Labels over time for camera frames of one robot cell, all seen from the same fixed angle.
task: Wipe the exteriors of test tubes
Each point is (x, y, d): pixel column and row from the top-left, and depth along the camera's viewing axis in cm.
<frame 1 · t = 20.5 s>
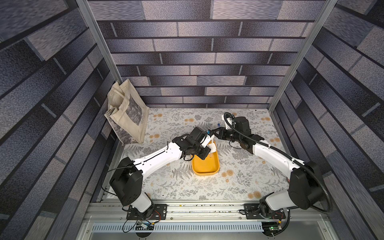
left hand: (209, 150, 80), fingers closed
right hand: (211, 130, 84), fingers closed
yellow plastic tray: (209, 166, 89), point 3 cm above the table
beige canvas tote bag: (127, 112, 92), point 21 cm above the table
clear test tube blue cap: (208, 132, 74), point 28 cm above the table

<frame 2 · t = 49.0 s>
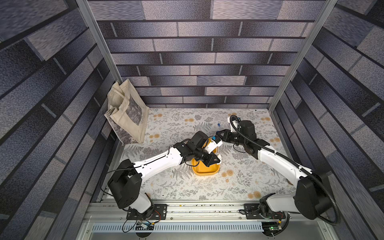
left hand: (220, 161, 74), fingers closed
right hand: (215, 132, 83), fingers closed
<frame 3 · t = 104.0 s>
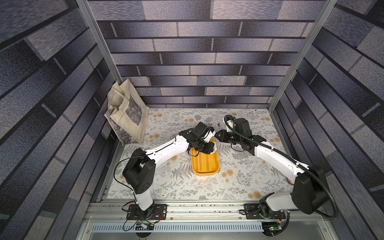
left hand: (214, 150, 82), fingers closed
right hand: (213, 133, 83), fingers closed
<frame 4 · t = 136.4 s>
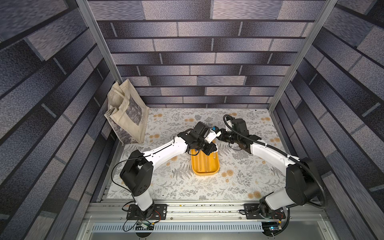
left hand: (217, 148, 80), fingers closed
right hand: (213, 132, 87), fingers closed
